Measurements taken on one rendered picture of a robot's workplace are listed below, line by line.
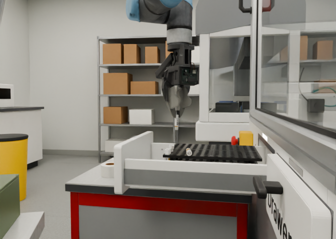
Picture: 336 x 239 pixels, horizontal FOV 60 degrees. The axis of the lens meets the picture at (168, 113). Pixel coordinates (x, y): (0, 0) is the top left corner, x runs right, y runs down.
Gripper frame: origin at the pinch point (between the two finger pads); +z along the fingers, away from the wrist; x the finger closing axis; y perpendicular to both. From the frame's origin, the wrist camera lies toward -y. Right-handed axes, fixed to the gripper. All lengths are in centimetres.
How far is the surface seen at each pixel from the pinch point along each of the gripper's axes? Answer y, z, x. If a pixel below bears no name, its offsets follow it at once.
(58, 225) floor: -168, 99, -7
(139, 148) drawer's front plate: 5.7, 8.6, -14.8
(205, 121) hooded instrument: -47, 8, 48
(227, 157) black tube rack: 26.6, 8.5, -2.7
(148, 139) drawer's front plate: -1.2, 7.5, -8.7
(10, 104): -375, 5, -33
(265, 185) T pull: 48, 7, -15
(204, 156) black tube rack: 23.3, 8.6, -6.7
